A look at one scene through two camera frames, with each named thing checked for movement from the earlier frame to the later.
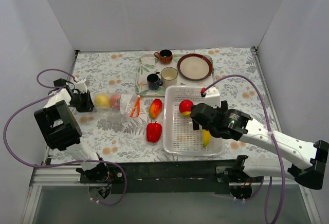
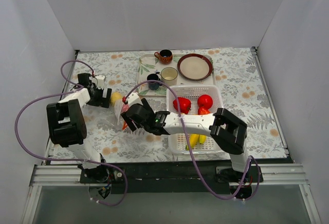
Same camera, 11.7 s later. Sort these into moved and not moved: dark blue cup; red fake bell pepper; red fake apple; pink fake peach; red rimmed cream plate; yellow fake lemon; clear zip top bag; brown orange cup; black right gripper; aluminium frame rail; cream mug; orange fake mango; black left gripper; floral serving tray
Moved: pink fake peach; clear zip top bag; black right gripper; orange fake mango; yellow fake lemon; red fake bell pepper; black left gripper; red fake apple
Not moved: dark blue cup; red rimmed cream plate; cream mug; brown orange cup; aluminium frame rail; floral serving tray
